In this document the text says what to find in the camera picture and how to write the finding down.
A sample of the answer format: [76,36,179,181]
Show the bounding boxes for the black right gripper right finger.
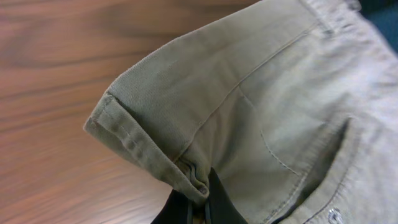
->
[205,168,247,224]

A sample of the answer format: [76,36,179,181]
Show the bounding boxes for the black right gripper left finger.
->
[150,190,193,224]

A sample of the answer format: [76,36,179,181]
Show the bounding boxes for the khaki green shorts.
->
[84,0,397,223]

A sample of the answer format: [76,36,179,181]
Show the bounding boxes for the navy blue garment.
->
[359,0,398,52]

